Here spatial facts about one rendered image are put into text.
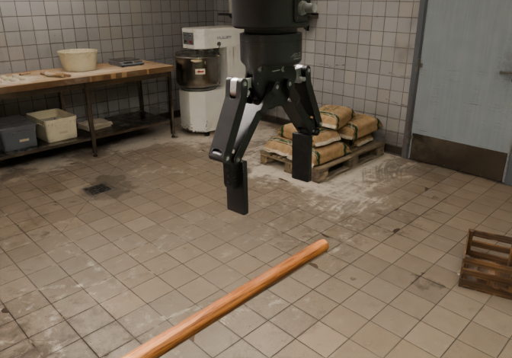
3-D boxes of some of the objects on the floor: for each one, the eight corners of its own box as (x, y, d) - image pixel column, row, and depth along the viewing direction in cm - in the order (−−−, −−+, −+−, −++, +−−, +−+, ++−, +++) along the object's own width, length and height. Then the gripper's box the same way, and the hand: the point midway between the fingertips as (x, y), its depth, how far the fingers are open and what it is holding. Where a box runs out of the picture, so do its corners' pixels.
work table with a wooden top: (-12, 184, 431) (-33, 91, 399) (-34, 164, 484) (-55, 80, 452) (178, 136, 576) (174, 65, 544) (144, 125, 629) (139, 59, 597)
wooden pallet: (318, 183, 434) (319, 170, 429) (259, 163, 487) (259, 150, 482) (383, 155, 513) (385, 142, 508) (327, 139, 566) (327, 128, 561)
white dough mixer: (196, 141, 561) (191, 30, 514) (169, 131, 600) (161, 27, 553) (250, 126, 622) (249, 26, 575) (222, 119, 661) (219, 24, 614)
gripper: (218, 39, 43) (227, 238, 51) (351, 25, 61) (344, 174, 68) (168, 36, 48) (183, 218, 55) (305, 23, 65) (302, 164, 73)
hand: (272, 186), depth 61 cm, fingers open, 13 cm apart
